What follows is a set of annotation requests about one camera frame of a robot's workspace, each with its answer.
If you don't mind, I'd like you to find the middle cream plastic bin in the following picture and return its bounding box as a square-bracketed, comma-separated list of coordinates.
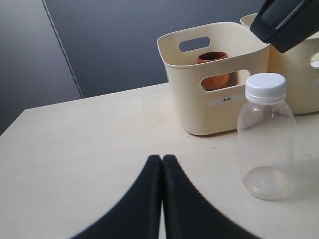
[240, 12, 319, 115]

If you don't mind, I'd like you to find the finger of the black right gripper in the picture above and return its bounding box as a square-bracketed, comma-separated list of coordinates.
[250, 0, 319, 53]

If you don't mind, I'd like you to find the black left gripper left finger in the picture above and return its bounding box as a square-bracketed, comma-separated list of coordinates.
[73, 155, 162, 239]

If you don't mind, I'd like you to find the left cream plastic bin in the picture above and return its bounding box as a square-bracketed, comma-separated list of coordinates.
[157, 22, 269, 135]

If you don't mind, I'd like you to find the cream plastic bin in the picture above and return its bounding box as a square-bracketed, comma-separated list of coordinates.
[240, 12, 319, 115]
[157, 22, 269, 135]

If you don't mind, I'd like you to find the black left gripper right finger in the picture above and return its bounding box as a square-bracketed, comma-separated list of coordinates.
[162, 155, 252, 239]

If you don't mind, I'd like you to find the brown wooden cup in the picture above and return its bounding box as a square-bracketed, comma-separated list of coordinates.
[198, 51, 230, 91]

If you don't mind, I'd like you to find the clear bottle white cap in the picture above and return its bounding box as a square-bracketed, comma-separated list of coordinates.
[237, 72, 296, 201]

